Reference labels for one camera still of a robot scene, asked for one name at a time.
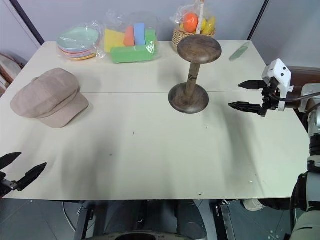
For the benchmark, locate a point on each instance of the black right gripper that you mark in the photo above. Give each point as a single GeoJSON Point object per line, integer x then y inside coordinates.
{"type": "Point", "coordinates": [271, 96]}

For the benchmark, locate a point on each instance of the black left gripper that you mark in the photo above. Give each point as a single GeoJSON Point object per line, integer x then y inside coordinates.
{"type": "Point", "coordinates": [6, 186]}

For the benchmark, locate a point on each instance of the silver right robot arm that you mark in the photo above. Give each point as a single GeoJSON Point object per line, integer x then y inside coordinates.
{"type": "Point", "coordinates": [313, 130]}

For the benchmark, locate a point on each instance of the dark wooden hat stand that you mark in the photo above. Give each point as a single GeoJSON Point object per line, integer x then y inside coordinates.
{"type": "Point", "coordinates": [193, 75]}

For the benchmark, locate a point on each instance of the pale green flat sheath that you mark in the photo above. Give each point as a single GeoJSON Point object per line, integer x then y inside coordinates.
{"type": "Point", "coordinates": [238, 52]}

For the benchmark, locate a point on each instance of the brown rounded chair back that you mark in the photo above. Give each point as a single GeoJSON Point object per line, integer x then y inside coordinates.
{"type": "Point", "coordinates": [303, 75]}

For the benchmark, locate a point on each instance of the beige newsboy cap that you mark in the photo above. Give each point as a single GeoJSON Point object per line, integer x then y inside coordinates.
{"type": "Point", "coordinates": [50, 98]}

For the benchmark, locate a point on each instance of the yellow toy fruit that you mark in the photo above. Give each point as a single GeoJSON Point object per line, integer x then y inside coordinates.
{"type": "Point", "coordinates": [209, 25]}

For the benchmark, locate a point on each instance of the woven wicker basket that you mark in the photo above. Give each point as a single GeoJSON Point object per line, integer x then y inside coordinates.
{"type": "Point", "coordinates": [178, 37]}

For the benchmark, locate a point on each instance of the orange toy fruit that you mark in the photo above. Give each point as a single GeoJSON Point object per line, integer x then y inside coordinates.
{"type": "Point", "coordinates": [190, 22]}

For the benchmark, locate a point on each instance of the white shoe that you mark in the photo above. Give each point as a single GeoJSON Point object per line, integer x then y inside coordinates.
{"type": "Point", "coordinates": [252, 204]}

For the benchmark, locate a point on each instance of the small green foam block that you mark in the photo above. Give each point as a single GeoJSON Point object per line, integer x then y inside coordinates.
{"type": "Point", "coordinates": [150, 37]}

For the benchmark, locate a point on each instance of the long green foam block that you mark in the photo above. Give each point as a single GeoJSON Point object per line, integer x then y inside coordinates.
{"type": "Point", "coordinates": [131, 54]}

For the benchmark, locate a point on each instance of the orange plate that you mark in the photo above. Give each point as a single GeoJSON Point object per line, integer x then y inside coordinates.
{"type": "Point", "coordinates": [80, 57]}

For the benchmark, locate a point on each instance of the blue foam block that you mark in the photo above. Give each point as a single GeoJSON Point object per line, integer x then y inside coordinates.
{"type": "Point", "coordinates": [139, 33]}

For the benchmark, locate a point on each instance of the pink plate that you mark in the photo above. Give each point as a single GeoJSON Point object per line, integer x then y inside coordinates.
{"type": "Point", "coordinates": [75, 51]}

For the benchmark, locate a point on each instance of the orange foam block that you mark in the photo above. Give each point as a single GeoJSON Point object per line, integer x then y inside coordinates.
{"type": "Point", "coordinates": [129, 36]}

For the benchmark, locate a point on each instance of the dark rounded shape under table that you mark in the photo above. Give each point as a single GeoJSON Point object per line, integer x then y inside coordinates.
{"type": "Point", "coordinates": [191, 220]}

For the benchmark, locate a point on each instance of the mint green plate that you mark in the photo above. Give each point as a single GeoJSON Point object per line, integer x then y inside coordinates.
{"type": "Point", "coordinates": [76, 37]}

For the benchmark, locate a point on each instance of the stack of pastel plates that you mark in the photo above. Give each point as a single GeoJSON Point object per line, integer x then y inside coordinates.
{"type": "Point", "coordinates": [98, 47]}

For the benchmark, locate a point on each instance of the yellow foam block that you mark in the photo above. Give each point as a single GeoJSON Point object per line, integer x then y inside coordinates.
{"type": "Point", "coordinates": [113, 40]}

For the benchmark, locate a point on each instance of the clear plastic bag around blocks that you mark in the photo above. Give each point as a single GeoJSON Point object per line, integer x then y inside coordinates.
{"type": "Point", "coordinates": [117, 20]}

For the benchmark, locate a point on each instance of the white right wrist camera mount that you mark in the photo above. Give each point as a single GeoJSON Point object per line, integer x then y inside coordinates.
{"type": "Point", "coordinates": [280, 71]}

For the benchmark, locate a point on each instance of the metal table leg frame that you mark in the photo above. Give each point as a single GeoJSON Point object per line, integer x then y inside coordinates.
{"type": "Point", "coordinates": [225, 220]}
{"type": "Point", "coordinates": [85, 220]}

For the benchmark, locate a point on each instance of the wooden furniture by wall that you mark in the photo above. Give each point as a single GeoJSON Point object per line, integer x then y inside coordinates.
{"type": "Point", "coordinates": [8, 72]}

